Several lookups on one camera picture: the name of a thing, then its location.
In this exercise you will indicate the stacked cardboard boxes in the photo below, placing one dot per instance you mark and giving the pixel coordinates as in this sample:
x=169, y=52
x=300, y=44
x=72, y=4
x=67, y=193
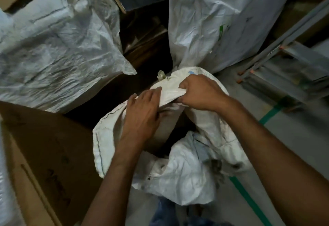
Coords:
x=303, y=2

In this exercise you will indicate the tall white sack green mark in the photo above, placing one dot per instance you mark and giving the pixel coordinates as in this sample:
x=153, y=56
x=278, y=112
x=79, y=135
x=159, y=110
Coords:
x=205, y=15

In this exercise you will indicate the aluminium step ladder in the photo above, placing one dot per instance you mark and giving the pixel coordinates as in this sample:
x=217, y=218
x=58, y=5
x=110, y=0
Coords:
x=303, y=53

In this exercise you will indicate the person's right forearm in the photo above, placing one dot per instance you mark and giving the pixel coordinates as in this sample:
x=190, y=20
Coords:
x=282, y=177

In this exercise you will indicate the person's right hand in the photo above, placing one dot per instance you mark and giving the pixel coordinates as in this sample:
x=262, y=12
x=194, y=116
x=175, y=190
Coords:
x=203, y=93

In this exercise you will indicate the person's left leg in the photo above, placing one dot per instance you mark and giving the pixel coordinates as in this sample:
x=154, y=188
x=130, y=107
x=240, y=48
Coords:
x=162, y=215

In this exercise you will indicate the person's leg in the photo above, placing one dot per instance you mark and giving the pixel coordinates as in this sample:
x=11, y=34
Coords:
x=162, y=215
x=205, y=223

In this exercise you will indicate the person's left hand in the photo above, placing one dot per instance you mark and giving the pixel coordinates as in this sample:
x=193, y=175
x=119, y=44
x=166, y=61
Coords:
x=141, y=118

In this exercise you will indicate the person's left forearm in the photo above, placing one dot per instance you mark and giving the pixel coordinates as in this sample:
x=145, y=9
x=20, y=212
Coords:
x=113, y=190

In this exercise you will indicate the white woven sack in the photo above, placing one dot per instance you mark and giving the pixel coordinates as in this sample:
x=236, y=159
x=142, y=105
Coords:
x=180, y=172

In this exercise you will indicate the person's right leg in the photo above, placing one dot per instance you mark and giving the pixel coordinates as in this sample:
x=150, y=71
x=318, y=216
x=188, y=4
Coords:
x=205, y=223

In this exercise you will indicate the large white sack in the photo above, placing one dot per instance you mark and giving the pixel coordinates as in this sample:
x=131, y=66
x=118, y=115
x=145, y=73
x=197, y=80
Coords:
x=51, y=48

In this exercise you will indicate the dark wooden panel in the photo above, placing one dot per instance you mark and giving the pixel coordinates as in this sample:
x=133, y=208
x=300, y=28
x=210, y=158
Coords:
x=146, y=48

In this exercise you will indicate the brown cardboard box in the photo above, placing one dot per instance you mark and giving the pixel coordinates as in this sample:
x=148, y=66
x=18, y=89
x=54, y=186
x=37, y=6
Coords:
x=51, y=156

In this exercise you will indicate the white sheet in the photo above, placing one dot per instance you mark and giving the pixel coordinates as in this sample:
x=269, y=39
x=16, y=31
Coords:
x=5, y=182

